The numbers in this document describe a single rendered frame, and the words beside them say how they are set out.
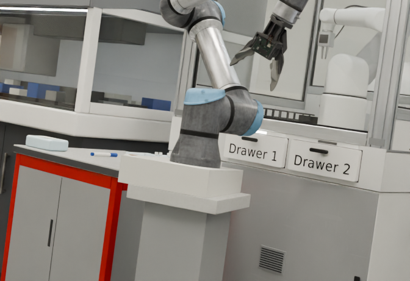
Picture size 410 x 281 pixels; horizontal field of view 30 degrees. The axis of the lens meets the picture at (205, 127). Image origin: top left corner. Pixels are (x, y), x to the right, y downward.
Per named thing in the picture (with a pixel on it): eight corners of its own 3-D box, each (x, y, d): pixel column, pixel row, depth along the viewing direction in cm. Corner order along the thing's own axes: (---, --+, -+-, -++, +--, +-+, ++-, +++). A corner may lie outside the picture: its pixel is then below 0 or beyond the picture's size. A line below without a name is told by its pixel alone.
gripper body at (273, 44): (246, 48, 221) (266, 11, 218) (254, 49, 229) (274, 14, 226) (268, 61, 218) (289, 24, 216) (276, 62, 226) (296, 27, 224)
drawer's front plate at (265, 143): (281, 167, 284) (285, 138, 283) (222, 156, 303) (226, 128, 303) (284, 167, 285) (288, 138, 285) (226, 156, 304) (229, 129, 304)
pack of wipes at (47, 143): (68, 152, 297) (69, 140, 297) (49, 151, 289) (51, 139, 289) (43, 146, 306) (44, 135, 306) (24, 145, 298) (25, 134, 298)
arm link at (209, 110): (171, 127, 228) (178, 82, 228) (207, 132, 236) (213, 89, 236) (195, 131, 218) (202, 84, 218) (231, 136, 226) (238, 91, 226)
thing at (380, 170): (380, 191, 258) (386, 149, 257) (168, 149, 326) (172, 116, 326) (490, 192, 329) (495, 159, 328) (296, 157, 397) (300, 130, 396)
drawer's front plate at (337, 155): (355, 181, 263) (359, 150, 262) (287, 169, 282) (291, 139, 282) (357, 181, 264) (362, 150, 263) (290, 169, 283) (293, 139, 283)
